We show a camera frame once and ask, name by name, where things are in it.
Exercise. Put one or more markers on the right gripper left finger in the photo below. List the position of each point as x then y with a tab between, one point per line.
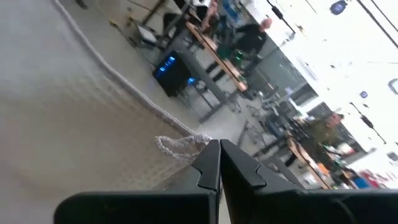
199	180

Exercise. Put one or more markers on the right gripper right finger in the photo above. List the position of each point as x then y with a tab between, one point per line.
245	186

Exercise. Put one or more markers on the grey waffle microfiber towel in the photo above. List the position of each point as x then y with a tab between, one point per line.
62	124

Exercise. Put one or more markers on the wood top work table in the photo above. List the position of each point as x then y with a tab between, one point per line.
217	53
306	158

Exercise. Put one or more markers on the person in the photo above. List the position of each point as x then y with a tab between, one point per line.
252	37
323	130
211	15

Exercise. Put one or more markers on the black computer tower blue lights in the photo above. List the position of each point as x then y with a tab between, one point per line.
171	74

